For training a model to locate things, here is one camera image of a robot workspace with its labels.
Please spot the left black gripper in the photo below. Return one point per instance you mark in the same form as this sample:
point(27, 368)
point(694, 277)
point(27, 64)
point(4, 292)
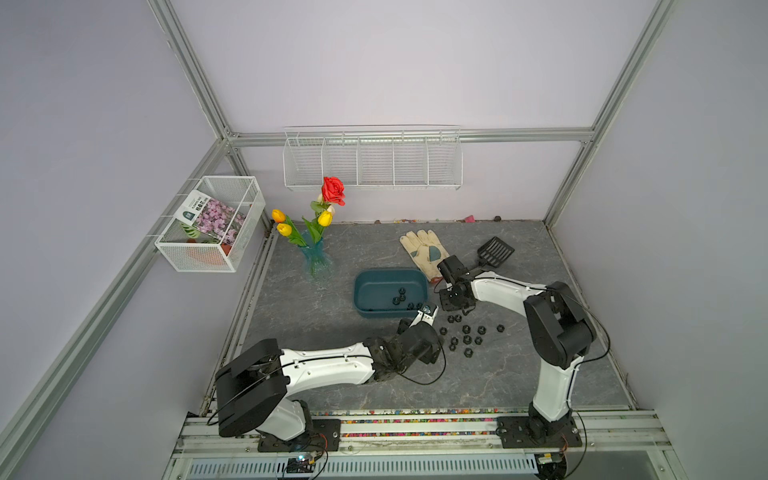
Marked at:
point(431, 354)

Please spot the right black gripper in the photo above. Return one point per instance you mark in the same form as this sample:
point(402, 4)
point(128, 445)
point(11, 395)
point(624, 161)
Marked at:
point(446, 304)

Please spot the teal plastic storage box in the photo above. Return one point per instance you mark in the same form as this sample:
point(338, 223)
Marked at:
point(374, 289)

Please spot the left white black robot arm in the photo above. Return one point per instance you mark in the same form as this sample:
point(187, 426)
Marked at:
point(255, 391)

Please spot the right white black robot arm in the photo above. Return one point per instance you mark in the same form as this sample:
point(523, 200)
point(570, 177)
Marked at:
point(561, 333)

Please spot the beige work glove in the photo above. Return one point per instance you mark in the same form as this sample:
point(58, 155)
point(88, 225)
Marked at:
point(426, 251)

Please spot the black slotted plastic scoop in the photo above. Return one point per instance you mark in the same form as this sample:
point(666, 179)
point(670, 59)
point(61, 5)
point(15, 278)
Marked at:
point(492, 254)

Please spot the teal glass flower vase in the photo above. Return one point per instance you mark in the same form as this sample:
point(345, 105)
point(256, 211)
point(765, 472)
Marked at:
point(318, 264)

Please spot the yellow tulip right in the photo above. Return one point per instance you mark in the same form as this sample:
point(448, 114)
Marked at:
point(325, 219)

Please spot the yellow tulip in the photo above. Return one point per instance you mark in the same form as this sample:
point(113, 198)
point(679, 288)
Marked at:
point(325, 219)
point(285, 229)
point(278, 216)

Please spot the yellow tulip lower left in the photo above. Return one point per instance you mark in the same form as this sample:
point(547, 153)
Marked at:
point(285, 229)

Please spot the red artificial rose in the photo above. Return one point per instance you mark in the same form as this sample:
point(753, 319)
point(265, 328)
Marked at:
point(333, 191)

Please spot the yellow tulip upper left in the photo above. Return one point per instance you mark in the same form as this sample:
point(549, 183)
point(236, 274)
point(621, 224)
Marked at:
point(278, 216)

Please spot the purple flower seed packet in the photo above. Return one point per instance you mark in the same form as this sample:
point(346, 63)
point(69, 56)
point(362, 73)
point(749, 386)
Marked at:
point(203, 217)

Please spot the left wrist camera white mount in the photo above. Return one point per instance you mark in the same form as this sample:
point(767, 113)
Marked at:
point(426, 314)

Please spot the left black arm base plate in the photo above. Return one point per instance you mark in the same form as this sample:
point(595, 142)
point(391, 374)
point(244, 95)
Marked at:
point(306, 437)

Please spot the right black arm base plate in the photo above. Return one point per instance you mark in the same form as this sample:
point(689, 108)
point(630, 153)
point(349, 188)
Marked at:
point(528, 432)

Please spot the white wire wall shelf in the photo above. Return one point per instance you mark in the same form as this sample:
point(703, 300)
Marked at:
point(374, 157)

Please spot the white wire side basket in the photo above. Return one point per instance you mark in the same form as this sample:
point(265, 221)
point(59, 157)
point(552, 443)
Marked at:
point(186, 255)

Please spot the aluminium front rail frame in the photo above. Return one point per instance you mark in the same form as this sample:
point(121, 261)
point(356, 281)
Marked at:
point(435, 444)

